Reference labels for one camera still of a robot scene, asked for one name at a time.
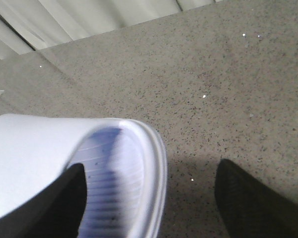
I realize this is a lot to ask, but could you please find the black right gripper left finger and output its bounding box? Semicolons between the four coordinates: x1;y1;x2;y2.
0;164;87;238

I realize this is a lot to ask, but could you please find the pale green curtain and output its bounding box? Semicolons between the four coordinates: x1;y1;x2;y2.
0;0;213;60

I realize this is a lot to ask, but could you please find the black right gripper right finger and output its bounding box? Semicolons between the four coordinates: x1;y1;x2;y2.
215;159;298;238

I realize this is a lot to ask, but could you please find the light blue slipper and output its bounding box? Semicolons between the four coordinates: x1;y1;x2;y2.
0;114;167;238

